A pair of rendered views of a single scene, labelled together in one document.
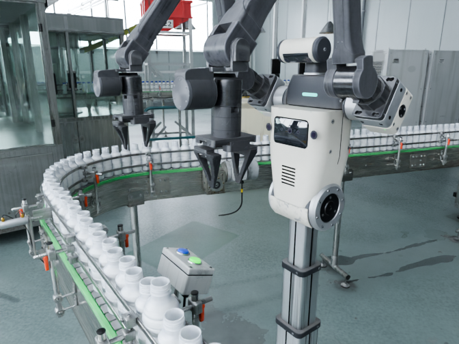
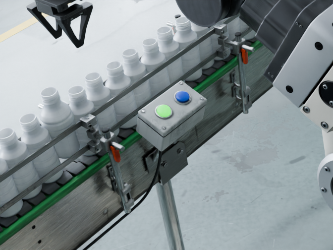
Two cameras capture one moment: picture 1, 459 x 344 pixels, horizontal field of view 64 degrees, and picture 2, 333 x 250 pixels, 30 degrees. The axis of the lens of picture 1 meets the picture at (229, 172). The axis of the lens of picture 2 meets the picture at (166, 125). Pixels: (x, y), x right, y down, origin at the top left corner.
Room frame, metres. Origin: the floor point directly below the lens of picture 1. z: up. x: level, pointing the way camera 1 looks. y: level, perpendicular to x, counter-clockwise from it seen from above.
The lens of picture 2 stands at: (0.77, -0.99, 1.88)
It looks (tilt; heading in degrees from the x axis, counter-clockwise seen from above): 37 degrees down; 87
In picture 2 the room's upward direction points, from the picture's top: 11 degrees counter-clockwise
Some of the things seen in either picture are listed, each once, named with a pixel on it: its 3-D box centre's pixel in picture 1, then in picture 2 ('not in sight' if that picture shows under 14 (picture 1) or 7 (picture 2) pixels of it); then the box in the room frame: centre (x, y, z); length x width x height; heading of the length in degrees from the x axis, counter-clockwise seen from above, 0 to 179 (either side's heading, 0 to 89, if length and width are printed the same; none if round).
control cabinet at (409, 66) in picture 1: (391, 107); not in sight; (6.30, -2.77, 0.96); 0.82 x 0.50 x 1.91; 109
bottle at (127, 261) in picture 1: (130, 290); (121, 94); (0.75, 0.23, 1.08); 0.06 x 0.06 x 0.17
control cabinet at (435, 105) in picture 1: (432, 105); not in sight; (6.59, -3.63, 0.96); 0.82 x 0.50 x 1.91; 109
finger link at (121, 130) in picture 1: (128, 132); not in sight; (1.04, 0.29, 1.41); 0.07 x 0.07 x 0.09; 37
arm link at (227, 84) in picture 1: (223, 92); not in sight; (0.68, 0.01, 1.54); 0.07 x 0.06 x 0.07; 127
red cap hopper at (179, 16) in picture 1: (168, 78); not in sight; (7.47, 1.21, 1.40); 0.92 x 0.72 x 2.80; 109
